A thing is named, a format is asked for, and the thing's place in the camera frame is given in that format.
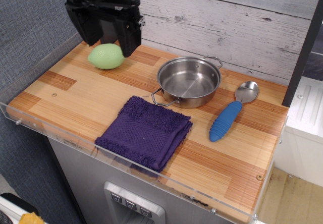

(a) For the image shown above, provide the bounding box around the right dark vertical post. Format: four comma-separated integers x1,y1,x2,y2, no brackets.
282,0,322,107

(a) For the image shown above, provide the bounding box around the stainless steel pan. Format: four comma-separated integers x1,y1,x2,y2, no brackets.
151,56,223,108

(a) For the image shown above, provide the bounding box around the clear acrylic table guard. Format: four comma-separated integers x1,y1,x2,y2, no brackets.
3,98,288,223

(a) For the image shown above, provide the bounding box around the grey toy fridge cabinet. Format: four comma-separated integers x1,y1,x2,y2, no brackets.
46,136,243,224

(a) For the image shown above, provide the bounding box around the left dark vertical post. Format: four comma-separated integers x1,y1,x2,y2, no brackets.
100,20,118,44

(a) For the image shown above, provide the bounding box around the blue handled metal spoon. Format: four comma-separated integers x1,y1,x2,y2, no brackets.
209,81,258,142

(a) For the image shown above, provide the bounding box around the white toy sink unit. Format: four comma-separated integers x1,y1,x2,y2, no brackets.
273,77,322,186

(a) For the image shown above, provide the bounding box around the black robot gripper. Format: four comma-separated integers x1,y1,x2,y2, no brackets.
66,0,144,57

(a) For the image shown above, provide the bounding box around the green plastic lemon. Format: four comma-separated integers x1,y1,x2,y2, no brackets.
88,43,125,70

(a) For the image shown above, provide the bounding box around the yellow object bottom left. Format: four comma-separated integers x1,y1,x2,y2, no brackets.
18,212,45,224

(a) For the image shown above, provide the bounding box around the dark vertical post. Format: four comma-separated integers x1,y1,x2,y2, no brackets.
282,0,322,107
100,20,118,44

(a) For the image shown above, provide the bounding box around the purple folded towel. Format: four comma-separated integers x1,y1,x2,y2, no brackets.
95,96,193,173

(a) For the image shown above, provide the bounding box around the silver dispenser button panel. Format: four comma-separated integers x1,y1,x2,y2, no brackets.
104,181,166,224

